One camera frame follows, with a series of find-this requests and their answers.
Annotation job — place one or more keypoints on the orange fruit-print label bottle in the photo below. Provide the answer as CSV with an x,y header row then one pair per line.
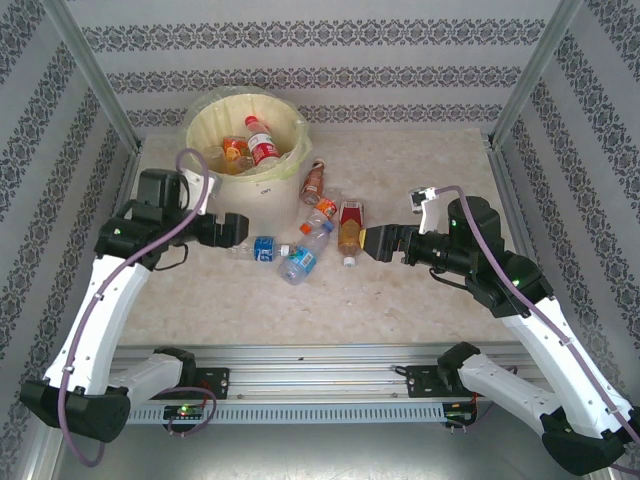
x,y
235,149

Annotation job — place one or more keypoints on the brown coffee bottle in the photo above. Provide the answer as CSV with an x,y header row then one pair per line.
x,y
312,185

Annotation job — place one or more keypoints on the red-cap bottle red-white label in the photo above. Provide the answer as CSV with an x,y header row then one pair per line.
x,y
264,150

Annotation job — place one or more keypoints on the aluminium side rail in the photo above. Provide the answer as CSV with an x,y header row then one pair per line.
x,y
515,180
120,190

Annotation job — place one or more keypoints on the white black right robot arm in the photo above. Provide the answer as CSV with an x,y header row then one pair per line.
x,y
550,345

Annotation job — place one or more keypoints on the aluminium frame post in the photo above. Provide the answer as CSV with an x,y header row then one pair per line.
x,y
537,70
90,70

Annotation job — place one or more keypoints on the orange-cap orange-label clear bottle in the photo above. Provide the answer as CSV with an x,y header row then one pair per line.
x,y
326,207

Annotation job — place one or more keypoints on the blue-cap bottle light-blue label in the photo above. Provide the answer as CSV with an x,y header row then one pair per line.
x,y
302,260

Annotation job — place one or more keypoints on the white-cap bottle blue label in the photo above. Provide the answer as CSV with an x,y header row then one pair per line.
x,y
264,248

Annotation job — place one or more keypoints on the cream plastic bin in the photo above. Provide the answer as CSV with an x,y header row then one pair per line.
x,y
260,210

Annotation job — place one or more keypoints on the amber tea bottle red label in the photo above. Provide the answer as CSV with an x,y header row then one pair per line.
x,y
350,235

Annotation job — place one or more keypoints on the small controller board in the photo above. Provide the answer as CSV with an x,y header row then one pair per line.
x,y
185,411
457,414

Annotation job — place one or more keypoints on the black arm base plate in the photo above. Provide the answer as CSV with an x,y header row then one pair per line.
x,y
417,382
215,382

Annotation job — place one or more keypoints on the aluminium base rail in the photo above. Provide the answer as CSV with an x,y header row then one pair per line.
x,y
310,375

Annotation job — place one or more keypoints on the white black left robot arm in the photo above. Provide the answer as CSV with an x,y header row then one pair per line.
x,y
100,320

